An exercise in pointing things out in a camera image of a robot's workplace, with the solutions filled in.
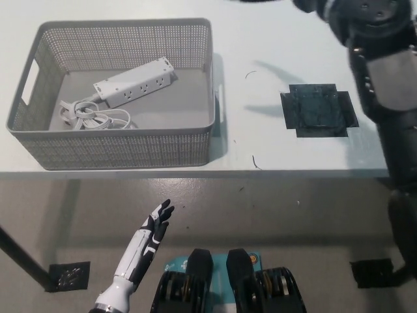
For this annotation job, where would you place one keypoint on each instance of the grey perforated plastic basket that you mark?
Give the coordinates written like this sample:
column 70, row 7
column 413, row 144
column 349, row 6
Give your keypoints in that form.
column 130, row 148

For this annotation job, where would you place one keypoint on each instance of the black table leg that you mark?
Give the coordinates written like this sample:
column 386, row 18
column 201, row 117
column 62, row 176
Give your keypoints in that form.
column 23, row 257
column 400, row 274

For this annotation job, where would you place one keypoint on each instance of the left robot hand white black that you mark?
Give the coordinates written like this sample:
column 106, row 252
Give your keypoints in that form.
column 138, row 252

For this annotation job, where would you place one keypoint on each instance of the black tape patch on table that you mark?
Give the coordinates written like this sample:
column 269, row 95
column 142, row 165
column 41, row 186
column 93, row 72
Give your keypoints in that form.
column 319, row 111

